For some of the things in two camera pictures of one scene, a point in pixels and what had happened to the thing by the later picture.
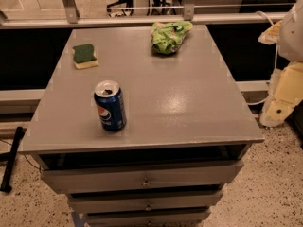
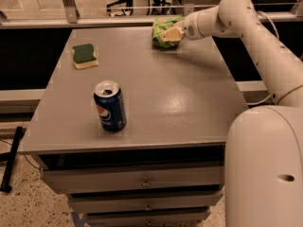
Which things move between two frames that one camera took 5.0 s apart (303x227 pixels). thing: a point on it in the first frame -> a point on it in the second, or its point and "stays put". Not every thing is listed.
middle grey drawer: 181,201 stays put
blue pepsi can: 111,105 stays put
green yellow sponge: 84,56 stays put
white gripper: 292,37 -> 189,26
